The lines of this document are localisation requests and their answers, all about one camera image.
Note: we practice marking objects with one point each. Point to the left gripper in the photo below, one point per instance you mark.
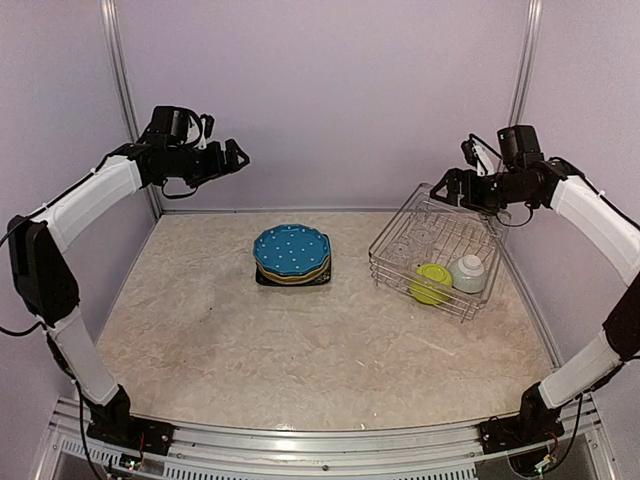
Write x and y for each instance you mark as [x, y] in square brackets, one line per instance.
[218, 167]

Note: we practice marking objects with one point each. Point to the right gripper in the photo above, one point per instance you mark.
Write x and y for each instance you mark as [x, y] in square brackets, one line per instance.
[473, 199]

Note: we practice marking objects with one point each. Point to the clear glass cup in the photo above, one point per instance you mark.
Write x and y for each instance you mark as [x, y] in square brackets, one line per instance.
[399, 253]
[421, 239]

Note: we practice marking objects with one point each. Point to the white ribbed ceramic bowl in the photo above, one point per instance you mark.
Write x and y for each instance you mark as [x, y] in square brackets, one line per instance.
[469, 274]

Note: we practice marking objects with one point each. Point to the lime green bowl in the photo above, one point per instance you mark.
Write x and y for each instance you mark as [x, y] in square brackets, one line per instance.
[431, 284]

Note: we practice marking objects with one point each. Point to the blue polka dot plate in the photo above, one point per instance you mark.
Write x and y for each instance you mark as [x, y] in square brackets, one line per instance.
[291, 249]

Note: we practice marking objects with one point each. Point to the orange polka dot plate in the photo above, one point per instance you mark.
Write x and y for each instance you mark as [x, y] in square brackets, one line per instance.
[294, 279]

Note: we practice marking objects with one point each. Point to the black floral square plate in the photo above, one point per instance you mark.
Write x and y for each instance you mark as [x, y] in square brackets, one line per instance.
[323, 279]

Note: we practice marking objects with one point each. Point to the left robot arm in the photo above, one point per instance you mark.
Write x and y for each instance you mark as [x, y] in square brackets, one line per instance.
[43, 279]

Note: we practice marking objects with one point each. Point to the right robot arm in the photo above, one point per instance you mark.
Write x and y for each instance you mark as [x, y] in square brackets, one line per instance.
[606, 276]

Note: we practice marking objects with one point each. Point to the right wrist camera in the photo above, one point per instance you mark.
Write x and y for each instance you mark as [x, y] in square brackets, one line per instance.
[477, 157]

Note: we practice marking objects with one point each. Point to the wire dish rack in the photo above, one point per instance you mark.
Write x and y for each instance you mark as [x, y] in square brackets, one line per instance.
[456, 232]

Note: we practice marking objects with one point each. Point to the aluminium frame rail back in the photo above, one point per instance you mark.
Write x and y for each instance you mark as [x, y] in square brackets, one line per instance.
[279, 210]

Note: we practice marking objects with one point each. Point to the aluminium frame post right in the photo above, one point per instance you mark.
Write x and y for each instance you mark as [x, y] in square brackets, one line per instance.
[527, 61]

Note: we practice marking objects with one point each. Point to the aluminium frame post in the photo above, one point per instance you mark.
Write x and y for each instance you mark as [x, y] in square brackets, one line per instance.
[527, 61]
[116, 55]

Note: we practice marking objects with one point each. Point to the aluminium frame post left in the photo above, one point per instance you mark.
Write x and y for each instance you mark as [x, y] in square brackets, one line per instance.
[116, 55]

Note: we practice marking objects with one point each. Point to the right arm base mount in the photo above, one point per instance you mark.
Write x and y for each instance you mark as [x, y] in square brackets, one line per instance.
[499, 434]

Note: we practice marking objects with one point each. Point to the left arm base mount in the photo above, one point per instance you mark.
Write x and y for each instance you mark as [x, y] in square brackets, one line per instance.
[141, 434]

